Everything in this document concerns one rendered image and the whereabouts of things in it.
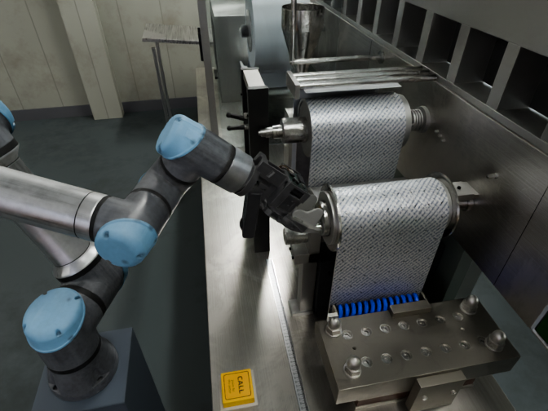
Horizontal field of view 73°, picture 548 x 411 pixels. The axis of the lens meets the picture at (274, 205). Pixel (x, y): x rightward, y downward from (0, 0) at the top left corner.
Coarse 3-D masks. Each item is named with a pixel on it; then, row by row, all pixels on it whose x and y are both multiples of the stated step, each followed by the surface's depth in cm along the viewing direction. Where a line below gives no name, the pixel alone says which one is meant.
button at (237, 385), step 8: (224, 376) 86; (232, 376) 86; (240, 376) 86; (248, 376) 86; (224, 384) 84; (232, 384) 84; (240, 384) 84; (248, 384) 84; (224, 392) 83; (232, 392) 83; (240, 392) 83; (248, 392) 83; (224, 400) 81; (232, 400) 81; (240, 400) 82; (248, 400) 82
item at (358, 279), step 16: (384, 256) 81; (400, 256) 82; (416, 256) 83; (432, 256) 84; (336, 272) 82; (352, 272) 83; (368, 272) 84; (384, 272) 85; (400, 272) 86; (416, 272) 87; (336, 288) 85; (352, 288) 86; (368, 288) 87; (384, 288) 88; (400, 288) 89; (416, 288) 91; (336, 304) 89
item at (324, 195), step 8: (320, 192) 81; (328, 192) 77; (448, 192) 78; (320, 200) 81; (328, 200) 76; (448, 200) 78; (336, 224) 74; (448, 224) 80; (336, 232) 75; (328, 240) 79
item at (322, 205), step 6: (318, 204) 79; (324, 204) 78; (324, 210) 76; (324, 216) 76; (318, 222) 81; (324, 222) 76; (330, 222) 76; (324, 228) 77; (330, 228) 77; (324, 234) 78
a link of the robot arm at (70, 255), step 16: (0, 112) 69; (0, 128) 69; (0, 144) 68; (16, 144) 72; (0, 160) 68; (16, 160) 72; (16, 224) 76; (32, 240) 78; (48, 240) 78; (64, 240) 80; (80, 240) 83; (48, 256) 80; (64, 256) 81; (80, 256) 83; (96, 256) 84; (64, 272) 82; (80, 272) 82; (96, 272) 84; (112, 272) 88; (96, 288) 83; (112, 288) 87
